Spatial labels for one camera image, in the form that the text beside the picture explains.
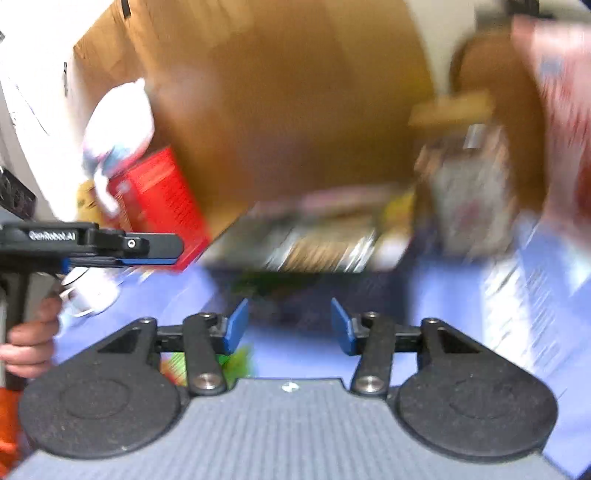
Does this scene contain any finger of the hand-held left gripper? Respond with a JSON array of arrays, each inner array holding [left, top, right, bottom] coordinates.
[[95, 232, 184, 269]]

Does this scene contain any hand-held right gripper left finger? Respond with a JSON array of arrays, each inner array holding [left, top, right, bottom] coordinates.
[[97, 298, 250, 397]]

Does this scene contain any yellow plush toy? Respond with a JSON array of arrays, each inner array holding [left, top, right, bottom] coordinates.
[[74, 180, 109, 222]]

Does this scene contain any pink and blue plush toy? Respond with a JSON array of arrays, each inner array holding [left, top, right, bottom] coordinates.
[[81, 78, 155, 217]]

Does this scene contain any clear nut jar yellow lid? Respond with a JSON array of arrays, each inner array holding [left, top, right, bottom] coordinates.
[[409, 90, 514, 259]]

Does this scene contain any white cup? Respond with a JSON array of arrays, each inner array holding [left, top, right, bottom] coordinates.
[[58, 268, 121, 319]]

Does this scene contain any red gift bag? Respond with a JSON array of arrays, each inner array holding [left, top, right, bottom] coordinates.
[[106, 145, 213, 273]]

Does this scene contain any blue printed cloth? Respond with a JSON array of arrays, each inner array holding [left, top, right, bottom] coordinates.
[[55, 203, 591, 480]]

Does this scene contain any black cardboard box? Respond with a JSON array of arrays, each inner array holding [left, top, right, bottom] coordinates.
[[201, 182, 416, 273]]

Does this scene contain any person's left hand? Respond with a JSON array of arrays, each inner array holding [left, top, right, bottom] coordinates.
[[0, 295, 63, 379]]

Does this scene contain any pink snack bag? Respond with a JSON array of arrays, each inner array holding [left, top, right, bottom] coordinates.
[[510, 14, 591, 217]]

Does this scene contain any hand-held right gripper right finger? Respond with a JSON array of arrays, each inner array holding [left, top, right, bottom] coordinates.
[[331, 298, 483, 397]]

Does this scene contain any green snack packet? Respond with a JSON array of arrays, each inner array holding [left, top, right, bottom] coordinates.
[[159, 342, 256, 386]]

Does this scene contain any round wooden board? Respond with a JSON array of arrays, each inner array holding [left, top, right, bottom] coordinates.
[[450, 34, 548, 213]]

